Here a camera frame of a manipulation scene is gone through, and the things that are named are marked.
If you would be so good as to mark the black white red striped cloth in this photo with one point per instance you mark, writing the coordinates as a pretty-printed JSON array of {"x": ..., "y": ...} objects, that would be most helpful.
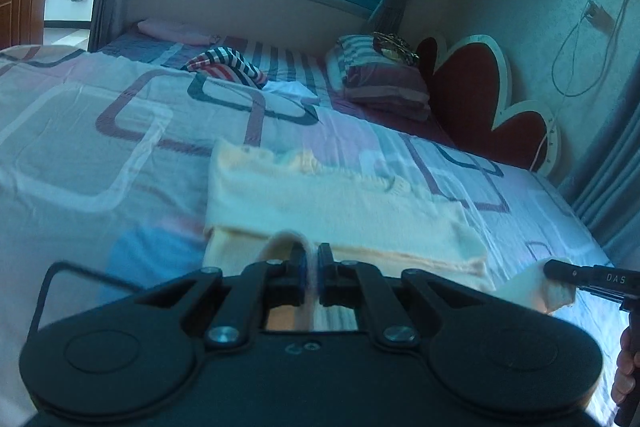
[{"x": 225, "y": 64}]

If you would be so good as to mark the red scalloped headboard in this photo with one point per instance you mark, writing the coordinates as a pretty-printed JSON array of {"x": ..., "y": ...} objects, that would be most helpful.
[{"x": 470, "y": 97}]

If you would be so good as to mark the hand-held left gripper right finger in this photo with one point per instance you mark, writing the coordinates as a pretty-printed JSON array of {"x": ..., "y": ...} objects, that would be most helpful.
[{"x": 324, "y": 269}]

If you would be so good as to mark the grey blue patterned curtain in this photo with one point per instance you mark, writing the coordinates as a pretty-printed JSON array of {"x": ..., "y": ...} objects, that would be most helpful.
[{"x": 615, "y": 187}]

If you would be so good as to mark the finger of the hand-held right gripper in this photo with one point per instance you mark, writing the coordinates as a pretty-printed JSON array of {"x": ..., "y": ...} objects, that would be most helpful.
[{"x": 560, "y": 269}]

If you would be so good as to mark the folded striped purple quilt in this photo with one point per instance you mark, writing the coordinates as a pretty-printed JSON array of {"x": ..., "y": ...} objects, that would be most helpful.
[{"x": 385, "y": 87}]

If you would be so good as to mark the cream knit sweater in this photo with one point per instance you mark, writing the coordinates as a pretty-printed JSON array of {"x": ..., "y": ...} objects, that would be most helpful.
[{"x": 325, "y": 212}]

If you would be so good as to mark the striped purple bed sheet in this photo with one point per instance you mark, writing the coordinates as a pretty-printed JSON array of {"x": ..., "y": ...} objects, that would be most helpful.
[{"x": 295, "y": 62}]

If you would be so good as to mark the person's right hand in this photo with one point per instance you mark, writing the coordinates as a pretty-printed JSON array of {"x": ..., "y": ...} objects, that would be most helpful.
[{"x": 625, "y": 372}]

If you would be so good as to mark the white folded cloth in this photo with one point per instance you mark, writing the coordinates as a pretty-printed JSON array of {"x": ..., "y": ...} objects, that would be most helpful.
[{"x": 290, "y": 91}]

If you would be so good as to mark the pink pillow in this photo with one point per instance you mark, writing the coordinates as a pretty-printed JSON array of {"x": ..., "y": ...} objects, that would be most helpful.
[{"x": 170, "y": 29}]

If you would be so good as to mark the patterned bed sheet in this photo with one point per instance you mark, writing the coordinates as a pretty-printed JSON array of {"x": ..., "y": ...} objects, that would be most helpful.
[{"x": 75, "y": 132}]

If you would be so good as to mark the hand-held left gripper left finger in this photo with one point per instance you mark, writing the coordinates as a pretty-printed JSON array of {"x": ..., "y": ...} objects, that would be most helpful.
[{"x": 300, "y": 269}]

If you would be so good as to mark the dark patterned item on pillows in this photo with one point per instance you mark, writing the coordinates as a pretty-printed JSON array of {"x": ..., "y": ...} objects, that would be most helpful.
[{"x": 395, "y": 49}]

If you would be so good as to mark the wall socket with charger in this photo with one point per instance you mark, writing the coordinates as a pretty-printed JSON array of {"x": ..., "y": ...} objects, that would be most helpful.
[{"x": 597, "y": 14}]

